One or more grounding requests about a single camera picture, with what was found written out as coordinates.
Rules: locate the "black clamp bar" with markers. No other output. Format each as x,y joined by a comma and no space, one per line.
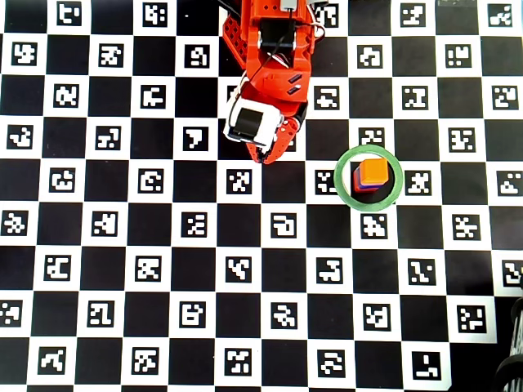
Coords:
231,8

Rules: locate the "blue cube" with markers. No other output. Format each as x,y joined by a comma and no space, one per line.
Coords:
356,179

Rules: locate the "red perforated robot base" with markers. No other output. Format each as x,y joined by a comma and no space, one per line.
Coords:
235,41

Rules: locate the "orange cube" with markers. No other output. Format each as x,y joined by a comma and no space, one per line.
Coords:
372,170

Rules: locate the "black white marker checkerboard mat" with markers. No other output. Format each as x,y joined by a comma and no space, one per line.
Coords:
122,286

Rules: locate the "red cube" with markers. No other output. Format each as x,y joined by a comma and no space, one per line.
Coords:
357,188

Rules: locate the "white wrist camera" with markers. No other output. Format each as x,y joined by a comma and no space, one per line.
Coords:
251,122

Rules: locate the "black flexible tripod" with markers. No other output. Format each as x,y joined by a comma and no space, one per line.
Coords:
515,326

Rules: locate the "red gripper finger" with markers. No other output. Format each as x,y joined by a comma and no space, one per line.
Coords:
255,154
282,141

